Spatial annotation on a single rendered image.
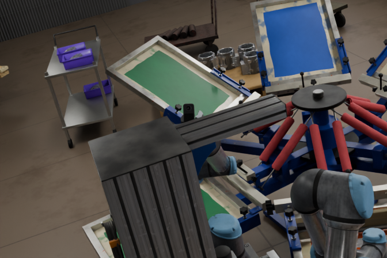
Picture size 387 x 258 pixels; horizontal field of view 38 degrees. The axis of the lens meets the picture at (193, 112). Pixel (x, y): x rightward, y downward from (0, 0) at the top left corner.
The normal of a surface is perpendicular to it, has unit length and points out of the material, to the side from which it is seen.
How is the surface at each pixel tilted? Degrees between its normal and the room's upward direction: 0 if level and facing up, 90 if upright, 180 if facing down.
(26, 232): 0
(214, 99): 32
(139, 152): 0
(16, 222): 0
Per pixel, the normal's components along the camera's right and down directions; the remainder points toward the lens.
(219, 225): -0.07, -0.89
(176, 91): 0.27, -0.70
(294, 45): -0.18, -0.51
